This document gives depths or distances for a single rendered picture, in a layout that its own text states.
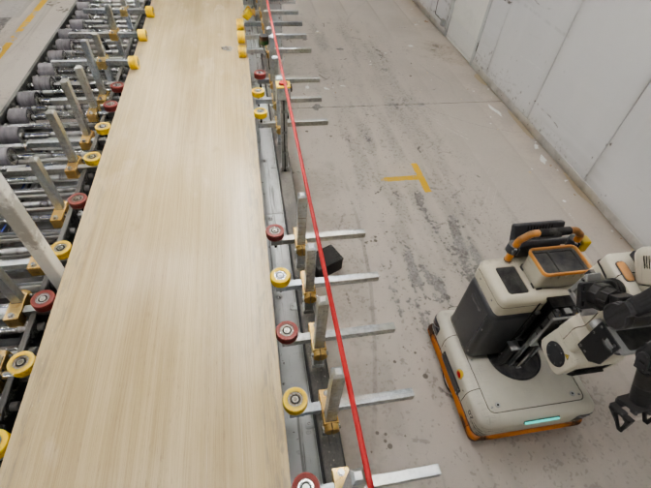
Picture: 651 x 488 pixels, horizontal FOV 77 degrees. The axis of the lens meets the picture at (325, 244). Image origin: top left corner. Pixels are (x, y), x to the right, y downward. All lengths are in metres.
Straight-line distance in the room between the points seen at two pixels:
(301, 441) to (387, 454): 0.77
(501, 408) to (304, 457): 1.05
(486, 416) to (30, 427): 1.80
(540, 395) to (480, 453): 0.42
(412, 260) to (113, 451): 2.18
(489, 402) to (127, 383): 1.60
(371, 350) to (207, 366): 1.27
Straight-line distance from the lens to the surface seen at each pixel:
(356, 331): 1.58
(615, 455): 2.80
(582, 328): 1.85
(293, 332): 1.49
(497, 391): 2.29
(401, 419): 2.38
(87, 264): 1.86
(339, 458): 1.55
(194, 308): 1.59
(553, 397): 2.41
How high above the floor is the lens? 2.20
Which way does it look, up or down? 48 degrees down
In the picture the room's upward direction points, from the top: 5 degrees clockwise
